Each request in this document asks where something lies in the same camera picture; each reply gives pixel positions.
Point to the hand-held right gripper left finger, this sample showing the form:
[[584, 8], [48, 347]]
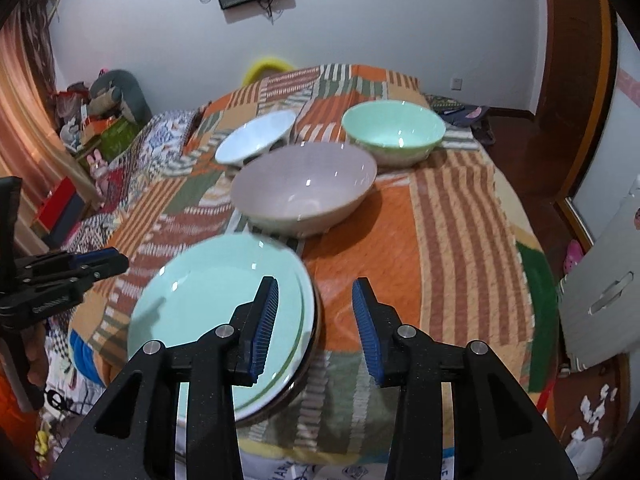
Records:
[[262, 330]]

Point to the pile of toys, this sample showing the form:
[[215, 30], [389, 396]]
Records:
[[75, 115]]

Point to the yellow curved foam tube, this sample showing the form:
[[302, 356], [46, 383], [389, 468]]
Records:
[[265, 66]]

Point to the white plastic storage bin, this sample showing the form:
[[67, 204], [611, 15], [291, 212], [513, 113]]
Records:
[[600, 270]]

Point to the brown wooden door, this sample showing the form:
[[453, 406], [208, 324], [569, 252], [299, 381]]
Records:
[[575, 60]]

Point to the red box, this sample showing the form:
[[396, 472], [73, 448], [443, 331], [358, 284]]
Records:
[[57, 212]]

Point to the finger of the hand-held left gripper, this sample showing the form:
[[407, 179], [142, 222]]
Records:
[[50, 297], [90, 260]]

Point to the white sliding wardrobe door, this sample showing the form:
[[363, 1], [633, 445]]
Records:
[[610, 170]]

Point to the mint green plate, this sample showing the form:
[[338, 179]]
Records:
[[210, 310]]

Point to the pink rabbit figurine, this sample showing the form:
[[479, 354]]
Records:
[[99, 172]]

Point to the orange patchwork blanket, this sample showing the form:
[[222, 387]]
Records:
[[450, 260]]

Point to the green paper bag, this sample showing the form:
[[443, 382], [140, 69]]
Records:
[[117, 140]]

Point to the white paper scraps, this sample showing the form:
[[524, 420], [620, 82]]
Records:
[[595, 410]]

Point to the orange brown curtain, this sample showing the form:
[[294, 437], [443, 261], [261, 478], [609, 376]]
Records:
[[25, 110]]

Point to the pale pink bowl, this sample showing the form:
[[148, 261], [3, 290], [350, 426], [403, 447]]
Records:
[[305, 190]]

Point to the black and white patterned blanket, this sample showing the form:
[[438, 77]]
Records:
[[165, 135]]

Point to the pink slipper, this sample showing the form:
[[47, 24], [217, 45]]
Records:
[[573, 256]]

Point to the white bowl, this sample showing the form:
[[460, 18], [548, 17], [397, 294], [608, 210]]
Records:
[[255, 135]]

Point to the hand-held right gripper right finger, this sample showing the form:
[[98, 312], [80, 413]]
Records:
[[367, 330]]

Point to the white wall socket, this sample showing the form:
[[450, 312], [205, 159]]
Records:
[[456, 83]]

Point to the person's left hand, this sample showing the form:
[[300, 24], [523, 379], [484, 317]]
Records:
[[37, 355]]

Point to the grey stuffed toy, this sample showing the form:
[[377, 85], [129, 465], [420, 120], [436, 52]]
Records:
[[122, 92]]

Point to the mint green bowl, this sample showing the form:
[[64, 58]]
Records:
[[395, 125]]

